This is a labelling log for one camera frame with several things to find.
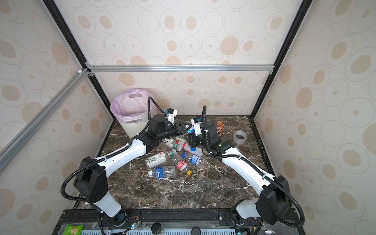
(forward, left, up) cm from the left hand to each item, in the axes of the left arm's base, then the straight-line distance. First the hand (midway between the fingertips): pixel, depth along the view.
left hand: (193, 124), depth 74 cm
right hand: (-2, +2, -7) cm, 7 cm away
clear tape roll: (+14, -35, -30) cm, 48 cm away
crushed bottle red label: (-11, +7, -25) cm, 28 cm away
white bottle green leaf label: (-8, +23, -25) cm, 34 cm away
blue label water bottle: (-2, +1, -3) cm, 3 cm away
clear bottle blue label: (-15, +17, -24) cm, 34 cm away
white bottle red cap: (-2, -4, -25) cm, 25 cm away
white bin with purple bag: (+25, +43, -12) cm, 51 cm away
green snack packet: (-43, +57, -26) cm, 76 cm away
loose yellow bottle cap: (-15, +2, -26) cm, 30 cm away
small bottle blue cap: (-7, -1, -25) cm, 26 cm away
